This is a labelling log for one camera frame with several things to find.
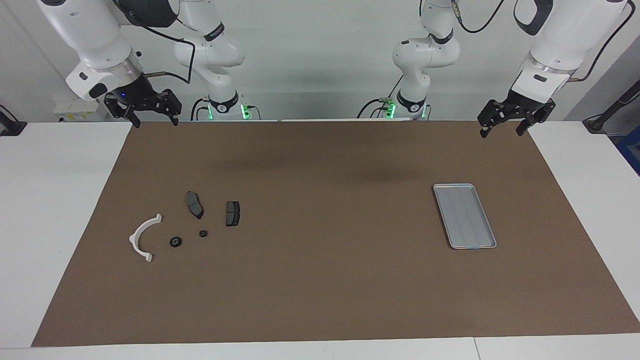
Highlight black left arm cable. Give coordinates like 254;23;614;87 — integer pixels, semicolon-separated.
450;0;638;83

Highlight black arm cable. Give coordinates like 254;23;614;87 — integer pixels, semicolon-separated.
112;0;197;85
450;0;638;83

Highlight black table clamp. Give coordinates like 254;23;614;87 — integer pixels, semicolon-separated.
0;105;27;137

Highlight dark rectangular brake pad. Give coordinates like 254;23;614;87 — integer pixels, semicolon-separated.
225;200;242;228

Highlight brown table mat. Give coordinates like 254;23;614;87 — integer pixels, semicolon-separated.
31;120;640;348

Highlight black right base cable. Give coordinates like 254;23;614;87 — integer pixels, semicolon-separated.
190;97;209;122

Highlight silver metal tray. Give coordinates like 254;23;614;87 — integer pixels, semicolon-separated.
432;183;498;250

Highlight blue crate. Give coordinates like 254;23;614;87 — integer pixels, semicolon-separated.
617;135;640;176

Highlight white power box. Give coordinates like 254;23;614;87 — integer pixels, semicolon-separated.
52;97;108;122

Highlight black base cable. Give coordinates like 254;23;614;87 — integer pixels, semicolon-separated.
190;97;209;122
356;75;405;119

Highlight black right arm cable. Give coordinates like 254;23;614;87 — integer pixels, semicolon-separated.
112;0;197;85

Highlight black pole mount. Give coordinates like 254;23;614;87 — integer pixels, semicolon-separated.
582;80;640;135

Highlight white curved plastic bracket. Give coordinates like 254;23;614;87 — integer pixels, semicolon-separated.
128;213;163;263

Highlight dark curved brake pad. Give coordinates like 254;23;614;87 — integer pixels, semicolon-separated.
185;190;205;220

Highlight black left base cable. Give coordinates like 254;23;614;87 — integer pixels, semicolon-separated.
356;75;405;119

